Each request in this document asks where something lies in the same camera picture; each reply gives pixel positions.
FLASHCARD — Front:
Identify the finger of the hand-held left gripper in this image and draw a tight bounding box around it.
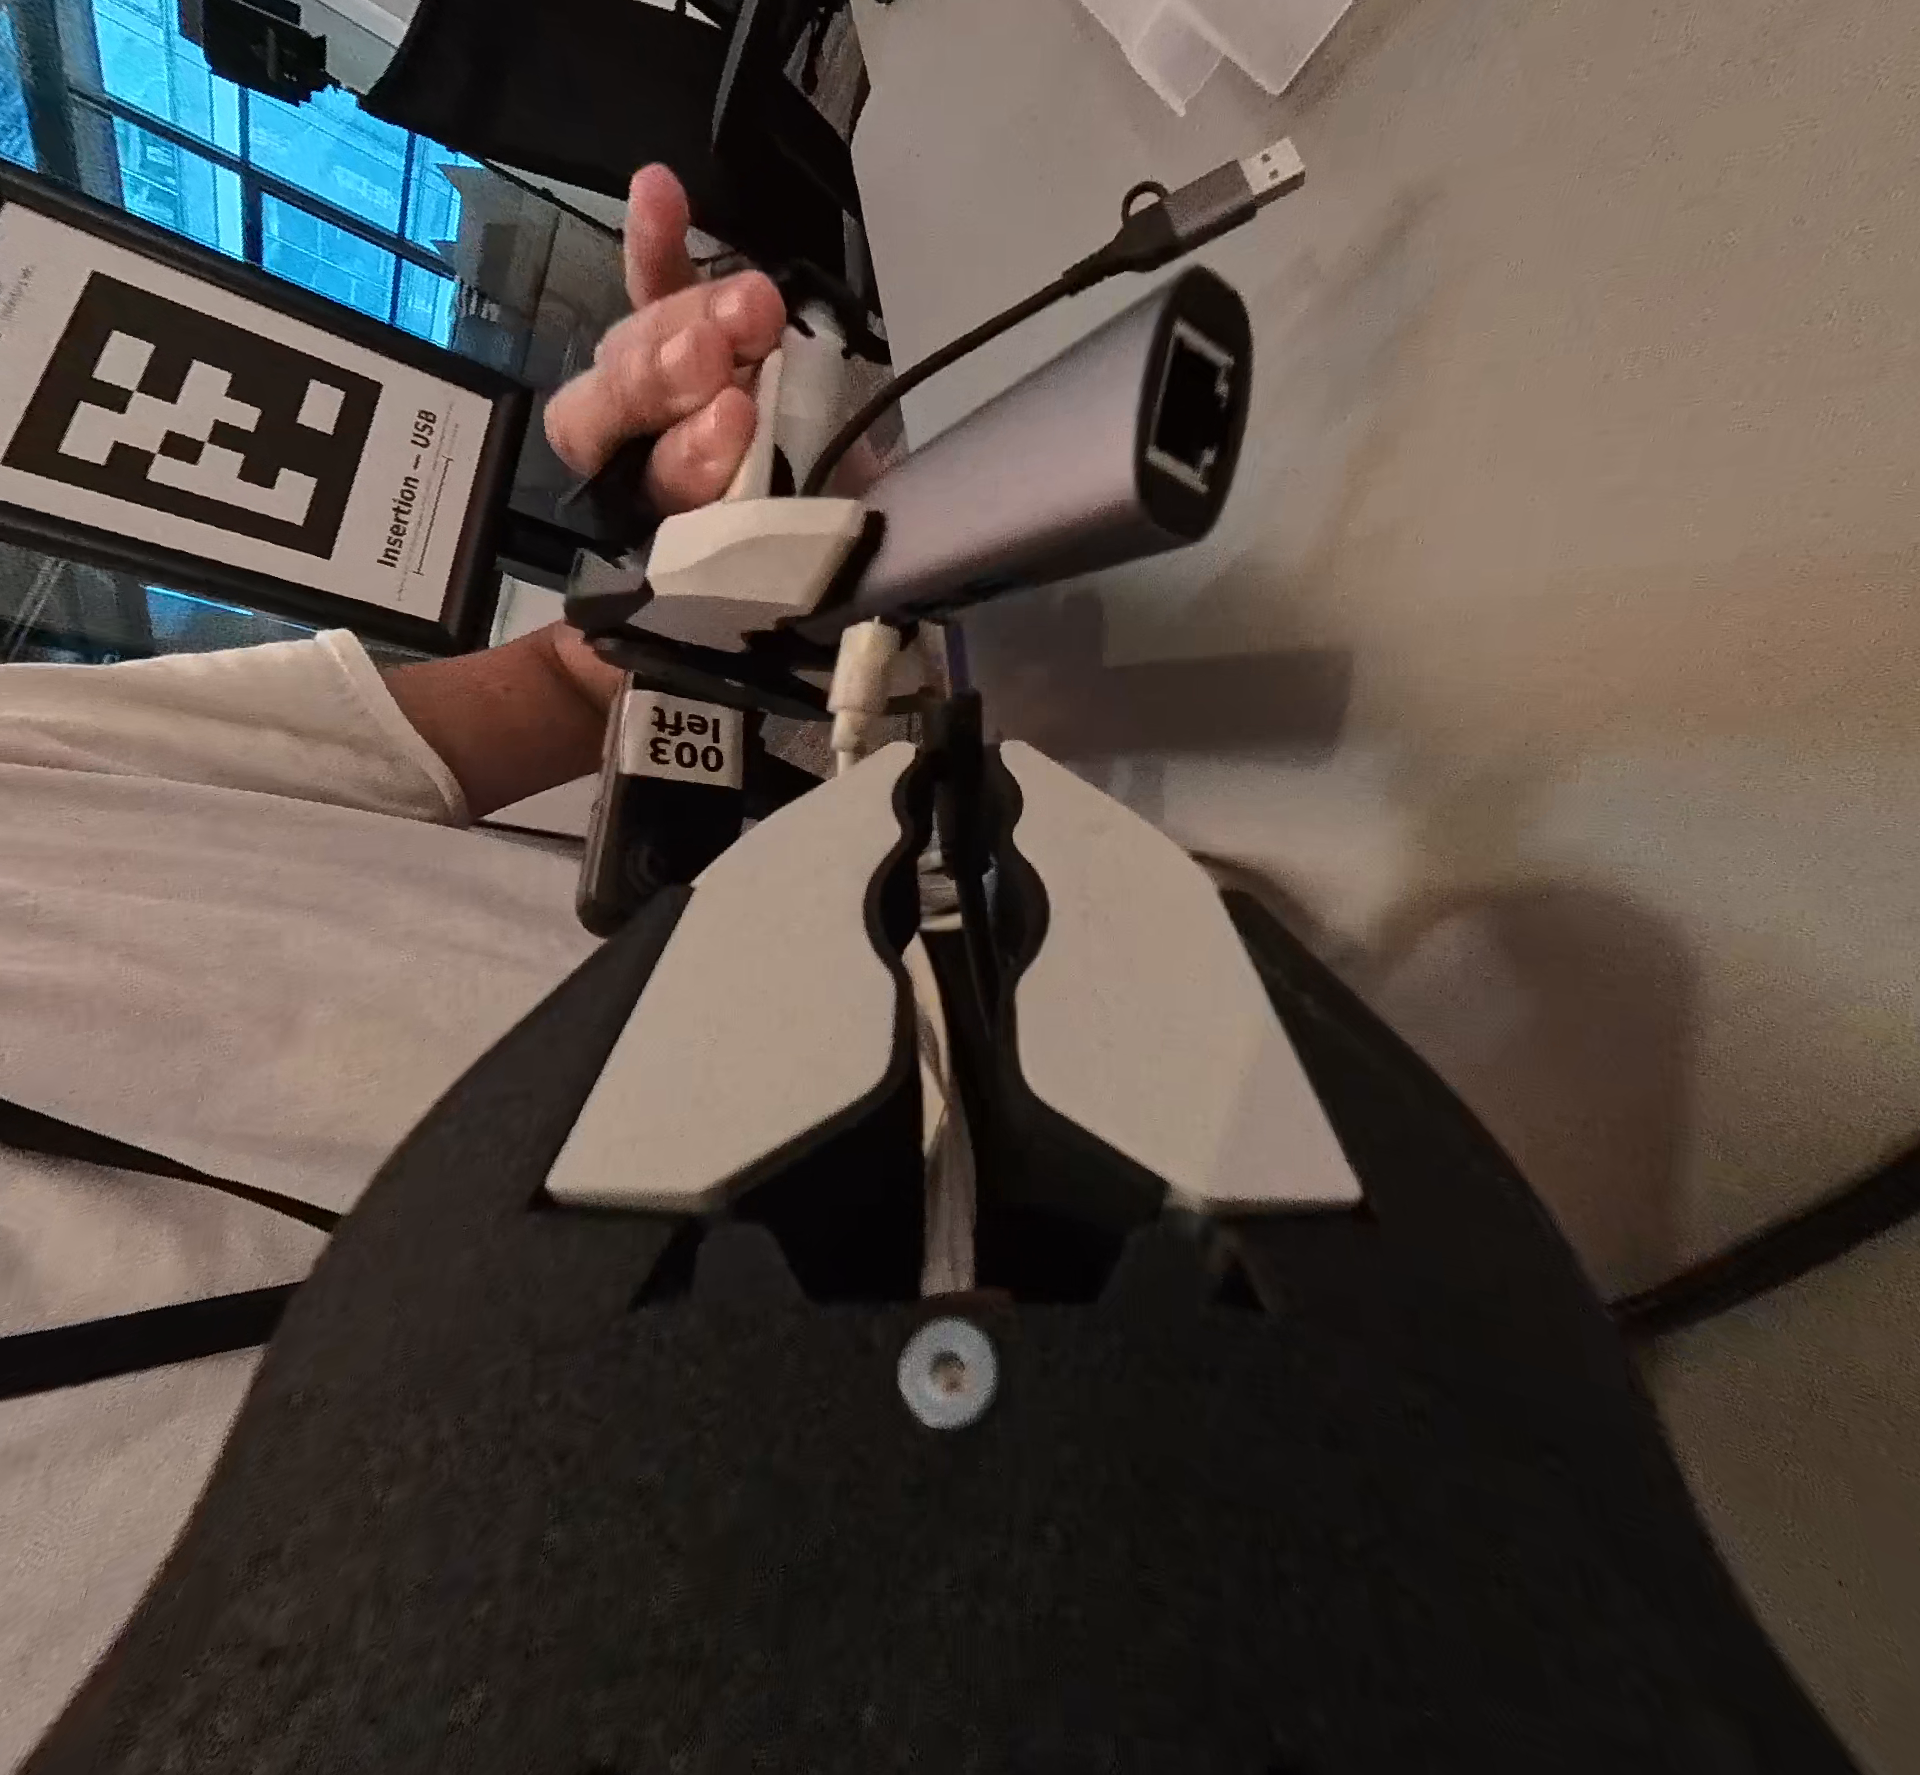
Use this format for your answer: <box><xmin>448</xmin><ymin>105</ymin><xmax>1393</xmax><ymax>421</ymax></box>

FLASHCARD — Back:
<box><xmin>643</xmin><ymin>493</ymin><xmax>890</xmax><ymax>649</ymax></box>

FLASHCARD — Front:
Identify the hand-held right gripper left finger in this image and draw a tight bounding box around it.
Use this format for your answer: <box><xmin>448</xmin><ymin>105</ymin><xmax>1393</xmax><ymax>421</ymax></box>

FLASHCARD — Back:
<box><xmin>544</xmin><ymin>741</ymin><xmax>919</xmax><ymax>1217</ymax></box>

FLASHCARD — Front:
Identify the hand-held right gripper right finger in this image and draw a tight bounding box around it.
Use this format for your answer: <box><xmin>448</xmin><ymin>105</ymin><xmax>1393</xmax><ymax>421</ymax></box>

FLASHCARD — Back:
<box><xmin>998</xmin><ymin>741</ymin><xmax>1366</xmax><ymax>1222</ymax></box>

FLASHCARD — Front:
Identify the person's left forearm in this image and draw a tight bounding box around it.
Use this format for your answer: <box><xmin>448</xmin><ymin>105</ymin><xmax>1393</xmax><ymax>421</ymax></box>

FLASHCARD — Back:
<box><xmin>0</xmin><ymin>623</ymin><xmax>632</xmax><ymax>838</ymax></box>

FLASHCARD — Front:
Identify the person's left hand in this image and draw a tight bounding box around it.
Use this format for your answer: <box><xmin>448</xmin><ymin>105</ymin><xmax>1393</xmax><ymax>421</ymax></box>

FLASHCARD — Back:
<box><xmin>544</xmin><ymin>161</ymin><xmax>792</xmax><ymax>519</ymax></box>

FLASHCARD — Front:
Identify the black office chair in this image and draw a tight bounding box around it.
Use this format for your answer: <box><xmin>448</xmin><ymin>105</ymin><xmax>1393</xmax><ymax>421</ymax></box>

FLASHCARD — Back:
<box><xmin>711</xmin><ymin>0</ymin><xmax>878</xmax><ymax>293</ymax></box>

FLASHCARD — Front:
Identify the person's white shirt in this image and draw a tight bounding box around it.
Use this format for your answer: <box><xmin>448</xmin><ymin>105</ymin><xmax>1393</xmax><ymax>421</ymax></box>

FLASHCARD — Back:
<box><xmin>0</xmin><ymin>816</ymin><xmax>708</xmax><ymax>1763</ymax></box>

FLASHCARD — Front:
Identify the framed marker sign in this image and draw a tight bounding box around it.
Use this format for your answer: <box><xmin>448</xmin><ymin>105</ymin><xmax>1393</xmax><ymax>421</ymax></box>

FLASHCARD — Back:
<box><xmin>0</xmin><ymin>161</ymin><xmax>529</xmax><ymax>655</ymax></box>

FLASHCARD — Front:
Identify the black strap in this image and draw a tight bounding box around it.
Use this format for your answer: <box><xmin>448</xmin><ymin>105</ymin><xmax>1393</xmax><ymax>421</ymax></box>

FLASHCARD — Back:
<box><xmin>0</xmin><ymin>1280</ymin><xmax>295</xmax><ymax>1403</ymax></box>
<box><xmin>1612</xmin><ymin>1159</ymin><xmax>1920</xmax><ymax>1333</ymax></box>
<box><xmin>0</xmin><ymin>1100</ymin><xmax>348</xmax><ymax>1230</ymax></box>

